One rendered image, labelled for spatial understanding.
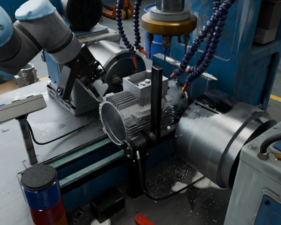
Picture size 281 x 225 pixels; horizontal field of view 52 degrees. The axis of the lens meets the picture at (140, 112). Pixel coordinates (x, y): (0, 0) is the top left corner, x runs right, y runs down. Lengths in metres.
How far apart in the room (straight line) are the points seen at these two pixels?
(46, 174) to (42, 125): 0.91
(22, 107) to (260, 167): 0.76
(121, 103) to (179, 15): 0.32
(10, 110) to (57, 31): 0.37
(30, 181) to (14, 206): 0.56
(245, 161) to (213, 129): 0.14
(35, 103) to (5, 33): 0.47
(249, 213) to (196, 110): 0.29
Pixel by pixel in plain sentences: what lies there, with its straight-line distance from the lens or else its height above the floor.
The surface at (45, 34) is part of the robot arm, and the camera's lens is 0.78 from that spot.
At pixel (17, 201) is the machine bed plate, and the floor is 0.80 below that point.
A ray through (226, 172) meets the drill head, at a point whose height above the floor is 1.04.
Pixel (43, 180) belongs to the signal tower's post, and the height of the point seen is 1.22.
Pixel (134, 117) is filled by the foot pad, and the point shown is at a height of 1.07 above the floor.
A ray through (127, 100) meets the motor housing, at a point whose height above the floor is 1.11.
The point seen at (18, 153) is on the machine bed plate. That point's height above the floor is 0.80.
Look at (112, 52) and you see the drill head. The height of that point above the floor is 1.16.
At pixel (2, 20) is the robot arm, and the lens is 0.63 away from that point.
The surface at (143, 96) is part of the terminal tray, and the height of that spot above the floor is 1.11.
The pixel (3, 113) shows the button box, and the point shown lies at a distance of 1.04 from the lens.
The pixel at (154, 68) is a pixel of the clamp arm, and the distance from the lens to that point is 0.80.
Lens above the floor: 1.57
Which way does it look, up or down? 32 degrees down
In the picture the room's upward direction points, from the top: straight up
